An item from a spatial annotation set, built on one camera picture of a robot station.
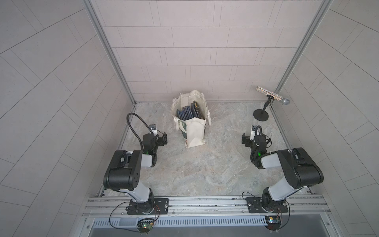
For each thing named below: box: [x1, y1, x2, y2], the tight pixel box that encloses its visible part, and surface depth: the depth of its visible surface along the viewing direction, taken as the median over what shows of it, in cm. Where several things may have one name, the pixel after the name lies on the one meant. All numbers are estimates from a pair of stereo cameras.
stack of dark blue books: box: [176, 100, 204, 121], surface depth 95 cm
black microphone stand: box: [253, 94, 275, 122], surface depth 110 cm
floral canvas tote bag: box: [170, 89, 212, 149], surface depth 91 cm
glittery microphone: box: [255, 85, 291, 106], surface depth 93 cm
